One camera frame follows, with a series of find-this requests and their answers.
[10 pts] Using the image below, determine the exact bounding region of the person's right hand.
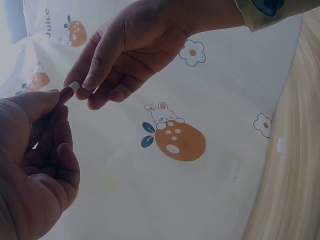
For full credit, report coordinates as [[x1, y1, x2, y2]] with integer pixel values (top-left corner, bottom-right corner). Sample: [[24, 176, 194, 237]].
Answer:
[[63, 0, 246, 111]]

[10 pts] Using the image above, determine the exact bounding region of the person's left hand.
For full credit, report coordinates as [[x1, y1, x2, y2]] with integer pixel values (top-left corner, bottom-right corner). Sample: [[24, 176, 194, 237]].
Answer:
[[0, 88, 81, 240]]

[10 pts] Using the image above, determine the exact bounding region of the red tube with white cap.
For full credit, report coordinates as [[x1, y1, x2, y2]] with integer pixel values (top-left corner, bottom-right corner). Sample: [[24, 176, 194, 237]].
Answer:
[[58, 81, 81, 105]]

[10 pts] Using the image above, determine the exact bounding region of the person's right forearm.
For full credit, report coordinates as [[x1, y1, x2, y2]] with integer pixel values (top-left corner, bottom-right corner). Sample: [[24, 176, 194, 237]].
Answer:
[[234, 0, 303, 33]]

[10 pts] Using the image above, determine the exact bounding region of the black wrist band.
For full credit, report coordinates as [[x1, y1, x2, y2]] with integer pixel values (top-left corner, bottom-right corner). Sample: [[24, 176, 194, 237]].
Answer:
[[250, 0, 285, 18]]

